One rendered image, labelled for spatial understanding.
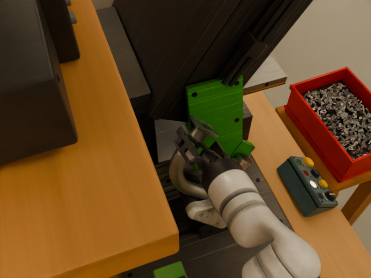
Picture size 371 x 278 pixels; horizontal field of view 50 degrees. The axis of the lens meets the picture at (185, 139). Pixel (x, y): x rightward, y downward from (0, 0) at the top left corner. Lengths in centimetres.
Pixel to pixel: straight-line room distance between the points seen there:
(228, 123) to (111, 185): 53
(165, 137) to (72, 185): 83
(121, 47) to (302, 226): 60
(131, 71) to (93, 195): 54
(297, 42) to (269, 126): 179
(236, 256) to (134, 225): 69
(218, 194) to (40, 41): 41
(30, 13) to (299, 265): 41
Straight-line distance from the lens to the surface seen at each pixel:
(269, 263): 55
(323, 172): 124
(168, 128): 114
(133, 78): 80
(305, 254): 54
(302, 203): 103
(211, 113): 78
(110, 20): 95
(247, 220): 58
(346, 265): 102
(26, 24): 30
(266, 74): 98
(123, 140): 33
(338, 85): 137
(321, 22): 314
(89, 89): 37
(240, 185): 62
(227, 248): 97
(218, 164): 66
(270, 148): 113
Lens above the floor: 180
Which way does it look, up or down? 54 degrees down
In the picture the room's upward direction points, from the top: straight up
